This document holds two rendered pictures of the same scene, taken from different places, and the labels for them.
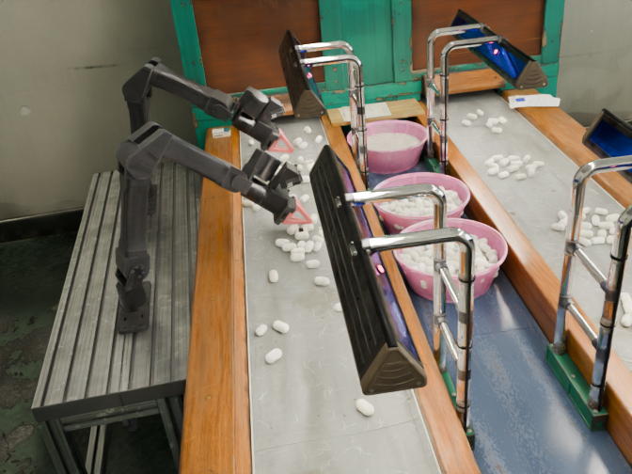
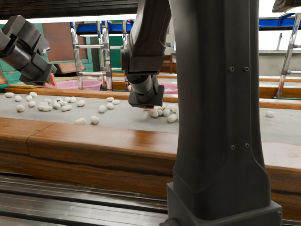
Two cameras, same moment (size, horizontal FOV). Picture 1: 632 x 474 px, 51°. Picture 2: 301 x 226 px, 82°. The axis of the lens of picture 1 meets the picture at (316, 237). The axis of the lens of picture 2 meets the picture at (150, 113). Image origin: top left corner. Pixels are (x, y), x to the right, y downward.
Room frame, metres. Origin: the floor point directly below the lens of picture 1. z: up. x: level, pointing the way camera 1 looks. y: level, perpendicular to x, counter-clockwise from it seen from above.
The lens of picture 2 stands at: (1.40, 0.56, 0.93)
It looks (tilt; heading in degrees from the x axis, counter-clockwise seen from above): 19 degrees down; 285
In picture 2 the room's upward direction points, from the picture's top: straight up
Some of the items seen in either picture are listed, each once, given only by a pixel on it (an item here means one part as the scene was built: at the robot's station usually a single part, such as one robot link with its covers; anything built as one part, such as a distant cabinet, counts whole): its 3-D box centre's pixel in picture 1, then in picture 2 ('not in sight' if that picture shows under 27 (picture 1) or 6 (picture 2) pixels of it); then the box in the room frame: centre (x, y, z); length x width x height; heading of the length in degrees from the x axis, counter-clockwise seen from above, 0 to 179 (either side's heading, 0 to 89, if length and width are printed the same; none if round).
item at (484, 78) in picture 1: (464, 81); (71, 67); (2.35, -0.59, 0.83); 0.30 x 0.06 x 0.07; 93
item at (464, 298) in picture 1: (405, 323); not in sight; (0.91, -0.14, 0.90); 0.20 x 0.19 x 0.45; 3
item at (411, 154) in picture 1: (387, 148); (78, 91); (2.06, -0.27, 0.72); 0.27 x 0.27 x 0.10
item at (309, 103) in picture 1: (297, 68); (60, 7); (1.87, 0.00, 1.08); 0.62 x 0.08 x 0.07; 3
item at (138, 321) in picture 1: (132, 294); not in sight; (1.37, 0.46, 0.71); 0.20 x 0.07 x 0.08; 7
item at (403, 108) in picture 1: (374, 112); (44, 81); (2.28, -0.26, 0.77); 0.33 x 0.15 x 0.01; 93
